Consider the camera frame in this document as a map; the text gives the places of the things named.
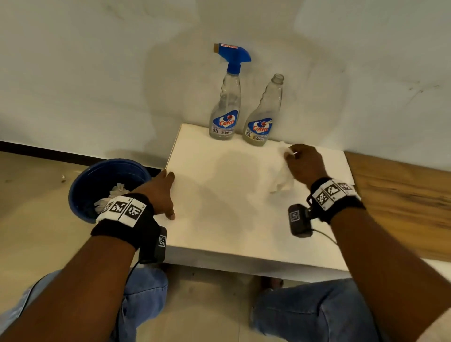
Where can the white cloth in bucket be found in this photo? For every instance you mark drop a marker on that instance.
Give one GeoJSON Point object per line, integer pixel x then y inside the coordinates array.
{"type": "Point", "coordinates": [114, 195]}

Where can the clear open bottle without cap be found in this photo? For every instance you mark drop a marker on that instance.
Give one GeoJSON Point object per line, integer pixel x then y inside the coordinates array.
{"type": "Point", "coordinates": [262, 119]}

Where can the person's left leg in jeans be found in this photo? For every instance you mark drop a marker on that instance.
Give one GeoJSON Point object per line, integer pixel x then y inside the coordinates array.
{"type": "Point", "coordinates": [146, 296]}

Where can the black left wristband with markers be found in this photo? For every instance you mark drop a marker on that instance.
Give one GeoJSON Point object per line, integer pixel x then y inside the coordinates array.
{"type": "Point", "coordinates": [123, 218]}

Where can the white tissue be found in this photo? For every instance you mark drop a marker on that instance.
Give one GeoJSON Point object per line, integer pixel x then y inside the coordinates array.
{"type": "Point", "coordinates": [282, 179]}

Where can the black right wristband with markers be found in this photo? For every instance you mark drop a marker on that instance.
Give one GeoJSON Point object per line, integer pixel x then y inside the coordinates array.
{"type": "Point", "coordinates": [334, 199]}

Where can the person's right fingers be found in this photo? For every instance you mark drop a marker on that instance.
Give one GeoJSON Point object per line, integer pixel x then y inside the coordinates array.
{"type": "Point", "coordinates": [290, 158]}

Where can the white low table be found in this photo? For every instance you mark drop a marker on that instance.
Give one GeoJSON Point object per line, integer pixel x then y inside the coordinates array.
{"type": "Point", "coordinates": [229, 211]}

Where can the blue plastic bucket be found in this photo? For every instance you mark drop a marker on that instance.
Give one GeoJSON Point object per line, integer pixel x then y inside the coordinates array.
{"type": "Point", "coordinates": [88, 186]}

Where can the person's left hand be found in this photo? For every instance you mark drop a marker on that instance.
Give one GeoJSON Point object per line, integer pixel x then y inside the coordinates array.
{"type": "Point", "coordinates": [156, 193]}

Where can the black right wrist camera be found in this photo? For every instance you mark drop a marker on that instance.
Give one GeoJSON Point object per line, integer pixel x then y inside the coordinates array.
{"type": "Point", "coordinates": [299, 220]}

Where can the person's left forearm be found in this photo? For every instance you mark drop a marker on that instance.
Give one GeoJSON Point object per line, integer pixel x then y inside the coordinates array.
{"type": "Point", "coordinates": [77, 292]}

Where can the person's right hand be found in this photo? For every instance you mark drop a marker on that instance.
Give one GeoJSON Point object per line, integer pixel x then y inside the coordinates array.
{"type": "Point", "coordinates": [307, 164]}

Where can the person's right forearm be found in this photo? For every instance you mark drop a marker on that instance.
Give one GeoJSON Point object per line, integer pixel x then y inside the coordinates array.
{"type": "Point", "coordinates": [384, 274]}

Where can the black wristband with markers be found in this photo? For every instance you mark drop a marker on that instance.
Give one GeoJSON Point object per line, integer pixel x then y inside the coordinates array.
{"type": "Point", "coordinates": [123, 218]}
{"type": "Point", "coordinates": [334, 199]}

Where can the black skirting board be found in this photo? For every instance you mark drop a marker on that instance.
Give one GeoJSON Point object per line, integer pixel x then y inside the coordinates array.
{"type": "Point", "coordinates": [45, 152]}

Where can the person's leg in jeans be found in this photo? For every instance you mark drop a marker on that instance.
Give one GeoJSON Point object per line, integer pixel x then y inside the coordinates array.
{"type": "Point", "coordinates": [313, 313]}
{"type": "Point", "coordinates": [146, 296]}

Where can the person's left thumb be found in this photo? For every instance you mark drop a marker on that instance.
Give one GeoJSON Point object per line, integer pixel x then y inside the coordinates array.
{"type": "Point", "coordinates": [166, 213]}

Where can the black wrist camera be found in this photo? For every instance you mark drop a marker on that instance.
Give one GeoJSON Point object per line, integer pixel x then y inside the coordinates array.
{"type": "Point", "coordinates": [153, 246]}
{"type": "Point", "coordinates": [299, 220]}

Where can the person's right leg in jeans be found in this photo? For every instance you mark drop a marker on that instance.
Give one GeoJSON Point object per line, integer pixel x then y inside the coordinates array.
{"type": "Point", "coordinates": [313, 313]}

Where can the brown wooden board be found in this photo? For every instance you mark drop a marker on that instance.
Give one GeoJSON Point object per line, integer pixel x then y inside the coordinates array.
{"type": "Point", "coordinates": [405, 200]}

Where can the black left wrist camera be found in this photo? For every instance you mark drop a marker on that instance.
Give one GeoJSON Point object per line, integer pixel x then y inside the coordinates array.
{"type": "Point", "coordinates": [153, 246]}

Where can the clear spray bottle blue trigger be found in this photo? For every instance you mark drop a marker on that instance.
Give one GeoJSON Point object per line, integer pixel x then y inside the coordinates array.
{"type": "Point", "coordinates": [227, 105]}

